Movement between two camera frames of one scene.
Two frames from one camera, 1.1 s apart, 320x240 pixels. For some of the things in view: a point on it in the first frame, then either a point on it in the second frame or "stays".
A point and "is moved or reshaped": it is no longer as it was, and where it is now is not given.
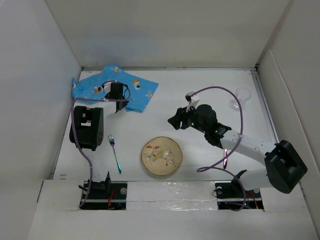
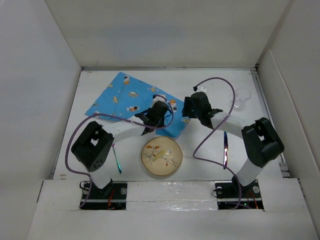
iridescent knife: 225,160 stays
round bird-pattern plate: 162,156 stays
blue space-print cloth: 136,90 is moved or reshaped
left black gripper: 124,104 -> 161,123
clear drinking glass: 242,94 stays
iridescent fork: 111,139 stays
